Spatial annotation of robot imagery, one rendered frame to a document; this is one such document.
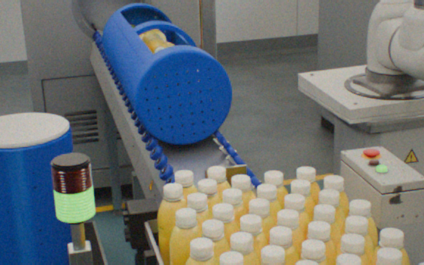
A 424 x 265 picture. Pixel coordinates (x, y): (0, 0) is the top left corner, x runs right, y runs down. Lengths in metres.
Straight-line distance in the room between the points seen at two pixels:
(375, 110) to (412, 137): 0.17
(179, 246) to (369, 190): 0.43
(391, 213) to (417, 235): 0.91
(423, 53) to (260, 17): 5.30
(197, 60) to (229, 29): 5.14
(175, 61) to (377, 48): 0.61
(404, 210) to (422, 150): 0.79
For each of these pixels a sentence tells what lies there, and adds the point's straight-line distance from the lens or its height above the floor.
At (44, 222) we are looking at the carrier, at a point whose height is 0.80.
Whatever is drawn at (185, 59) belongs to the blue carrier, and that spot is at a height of 1.21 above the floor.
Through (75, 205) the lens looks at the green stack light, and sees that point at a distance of 1.19.
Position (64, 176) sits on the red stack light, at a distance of 1.17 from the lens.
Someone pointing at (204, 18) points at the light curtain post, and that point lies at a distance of 3.09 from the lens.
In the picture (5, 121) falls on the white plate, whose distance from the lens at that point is 2.17.
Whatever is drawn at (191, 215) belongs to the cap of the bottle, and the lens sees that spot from 1.33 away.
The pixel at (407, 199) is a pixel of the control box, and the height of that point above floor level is 1.06.
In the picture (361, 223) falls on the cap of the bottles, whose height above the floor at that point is 1.10.
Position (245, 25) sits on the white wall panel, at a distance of 7.21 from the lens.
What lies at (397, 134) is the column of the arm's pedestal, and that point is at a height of 0.94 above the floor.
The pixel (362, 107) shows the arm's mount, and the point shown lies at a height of 1.04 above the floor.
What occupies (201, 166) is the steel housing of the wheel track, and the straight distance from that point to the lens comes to 2.00.
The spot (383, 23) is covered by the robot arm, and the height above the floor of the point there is 1.26.
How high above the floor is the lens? 1.68
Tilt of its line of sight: 20 degrees down
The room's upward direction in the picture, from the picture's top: 2 degrees counter-clockwise
